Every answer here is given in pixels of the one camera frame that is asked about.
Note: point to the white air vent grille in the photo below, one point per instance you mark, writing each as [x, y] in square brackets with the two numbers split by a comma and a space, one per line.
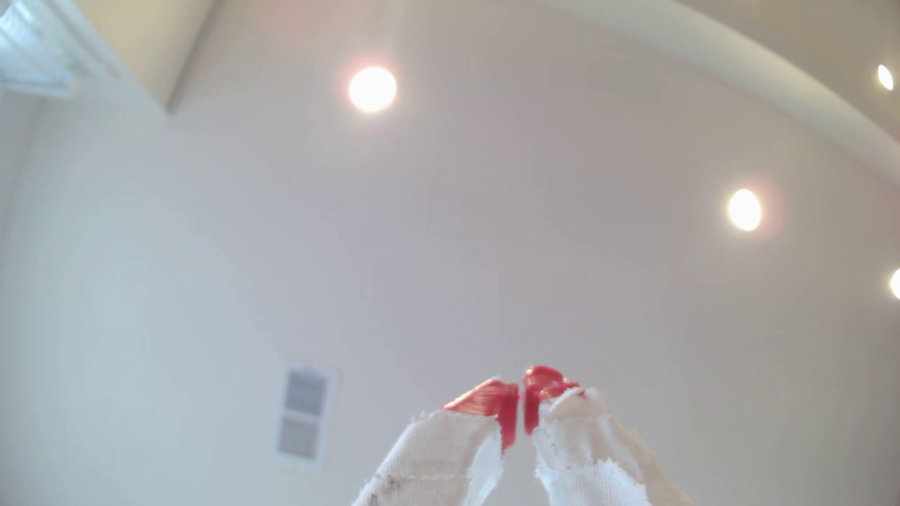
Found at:
[304, 414]

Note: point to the round recessed ceiling light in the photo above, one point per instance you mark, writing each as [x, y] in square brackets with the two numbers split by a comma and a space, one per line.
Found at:
[372, 89]
[896, 283]
[744, 209]
[885, 77]

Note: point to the cloth-wrapped red gripper finger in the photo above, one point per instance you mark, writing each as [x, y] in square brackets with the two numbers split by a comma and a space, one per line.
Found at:
[590, 457]
[436, 464]

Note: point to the white window blind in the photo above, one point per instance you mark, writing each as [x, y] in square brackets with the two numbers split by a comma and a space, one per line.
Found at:
[35, 49]

